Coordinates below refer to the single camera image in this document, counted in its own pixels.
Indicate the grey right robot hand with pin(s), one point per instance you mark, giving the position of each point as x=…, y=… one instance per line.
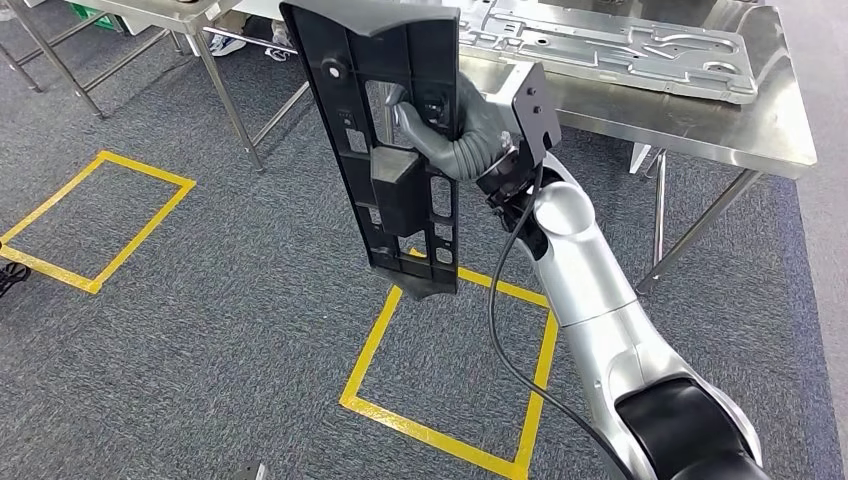
x=430, y=142

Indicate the black plastic car part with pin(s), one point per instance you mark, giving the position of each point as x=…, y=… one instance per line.
x=397, y=192

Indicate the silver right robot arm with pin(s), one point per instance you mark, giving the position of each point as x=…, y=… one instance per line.
x=590, y=265

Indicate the stainless steel workbench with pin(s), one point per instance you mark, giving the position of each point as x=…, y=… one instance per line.
x=662, y=126

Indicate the small grey robot part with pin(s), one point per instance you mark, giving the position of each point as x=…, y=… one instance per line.
x=249, y=472

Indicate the person's white shoe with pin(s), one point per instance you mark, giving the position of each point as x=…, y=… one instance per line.
x=278, y=54
x=226, y=46

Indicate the stamped metal panel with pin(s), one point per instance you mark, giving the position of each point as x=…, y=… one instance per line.
x=596, y=53

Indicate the stainless steel side table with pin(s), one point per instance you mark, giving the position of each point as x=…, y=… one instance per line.
x=152, y=14

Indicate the green crate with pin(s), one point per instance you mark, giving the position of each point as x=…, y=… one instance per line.
x=89, y=16

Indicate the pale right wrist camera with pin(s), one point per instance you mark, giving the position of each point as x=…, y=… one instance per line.
x=510, y=93

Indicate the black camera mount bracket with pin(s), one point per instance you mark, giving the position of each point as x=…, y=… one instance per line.
x=536, y=106

